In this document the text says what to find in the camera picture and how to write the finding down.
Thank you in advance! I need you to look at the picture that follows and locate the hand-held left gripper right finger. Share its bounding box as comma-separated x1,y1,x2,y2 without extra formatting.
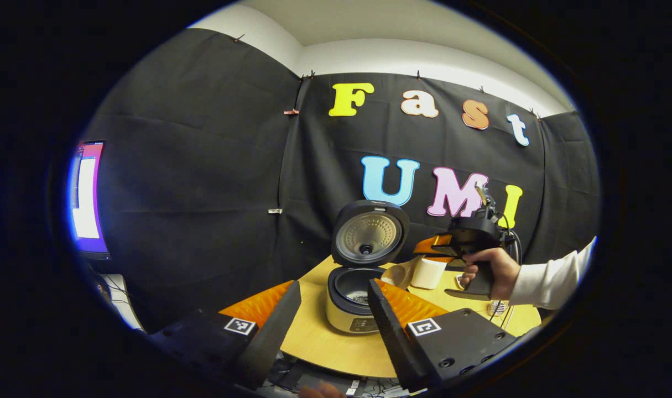
367,278,519,394

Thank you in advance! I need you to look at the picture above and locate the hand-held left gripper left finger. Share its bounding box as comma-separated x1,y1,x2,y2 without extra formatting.
150,280,303,390

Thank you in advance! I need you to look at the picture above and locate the silver black rice cooker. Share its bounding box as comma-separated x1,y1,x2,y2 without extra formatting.
325,199,411,336

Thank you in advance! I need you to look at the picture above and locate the white toaster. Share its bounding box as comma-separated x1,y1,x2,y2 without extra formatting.
410,257,448,290

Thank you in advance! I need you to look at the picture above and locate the black backdrop cloth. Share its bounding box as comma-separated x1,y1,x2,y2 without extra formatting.
84,28,601,332

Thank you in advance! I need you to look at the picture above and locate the computer monitor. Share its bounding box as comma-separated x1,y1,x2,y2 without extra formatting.
67,141,111,260

